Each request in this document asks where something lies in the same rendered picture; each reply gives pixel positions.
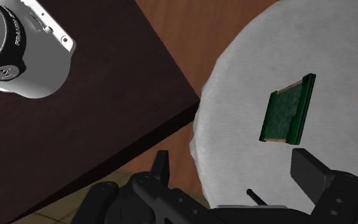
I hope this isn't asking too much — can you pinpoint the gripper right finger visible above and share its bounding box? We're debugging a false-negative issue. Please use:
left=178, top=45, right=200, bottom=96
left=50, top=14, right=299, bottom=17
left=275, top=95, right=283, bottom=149
left=290, top=148, right=358, bottom=224

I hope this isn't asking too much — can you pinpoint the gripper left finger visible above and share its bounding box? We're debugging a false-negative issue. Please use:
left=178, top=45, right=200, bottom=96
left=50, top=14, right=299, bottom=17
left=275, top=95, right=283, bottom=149
left=70, top=150, right=226, bottom=224

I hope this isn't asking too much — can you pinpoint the black thin pen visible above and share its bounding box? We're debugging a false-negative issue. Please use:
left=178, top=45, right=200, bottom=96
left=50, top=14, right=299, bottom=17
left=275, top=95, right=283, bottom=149
left=246, top=188, right=268, bottom=206

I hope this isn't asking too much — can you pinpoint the green book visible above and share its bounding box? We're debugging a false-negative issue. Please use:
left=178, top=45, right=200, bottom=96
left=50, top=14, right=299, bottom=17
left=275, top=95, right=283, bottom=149
left=259, top=73, right=317, bottom=146

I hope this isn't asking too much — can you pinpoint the dark brown robot stand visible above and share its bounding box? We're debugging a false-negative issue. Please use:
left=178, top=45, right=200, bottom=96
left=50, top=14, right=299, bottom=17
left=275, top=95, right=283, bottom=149
left=0, top=0, right=202, bottom=224

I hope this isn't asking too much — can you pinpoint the white round fabric stool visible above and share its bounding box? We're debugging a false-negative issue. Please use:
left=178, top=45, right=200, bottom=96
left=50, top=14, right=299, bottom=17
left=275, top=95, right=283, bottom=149
left=189, top=0, right=358, bottom=215

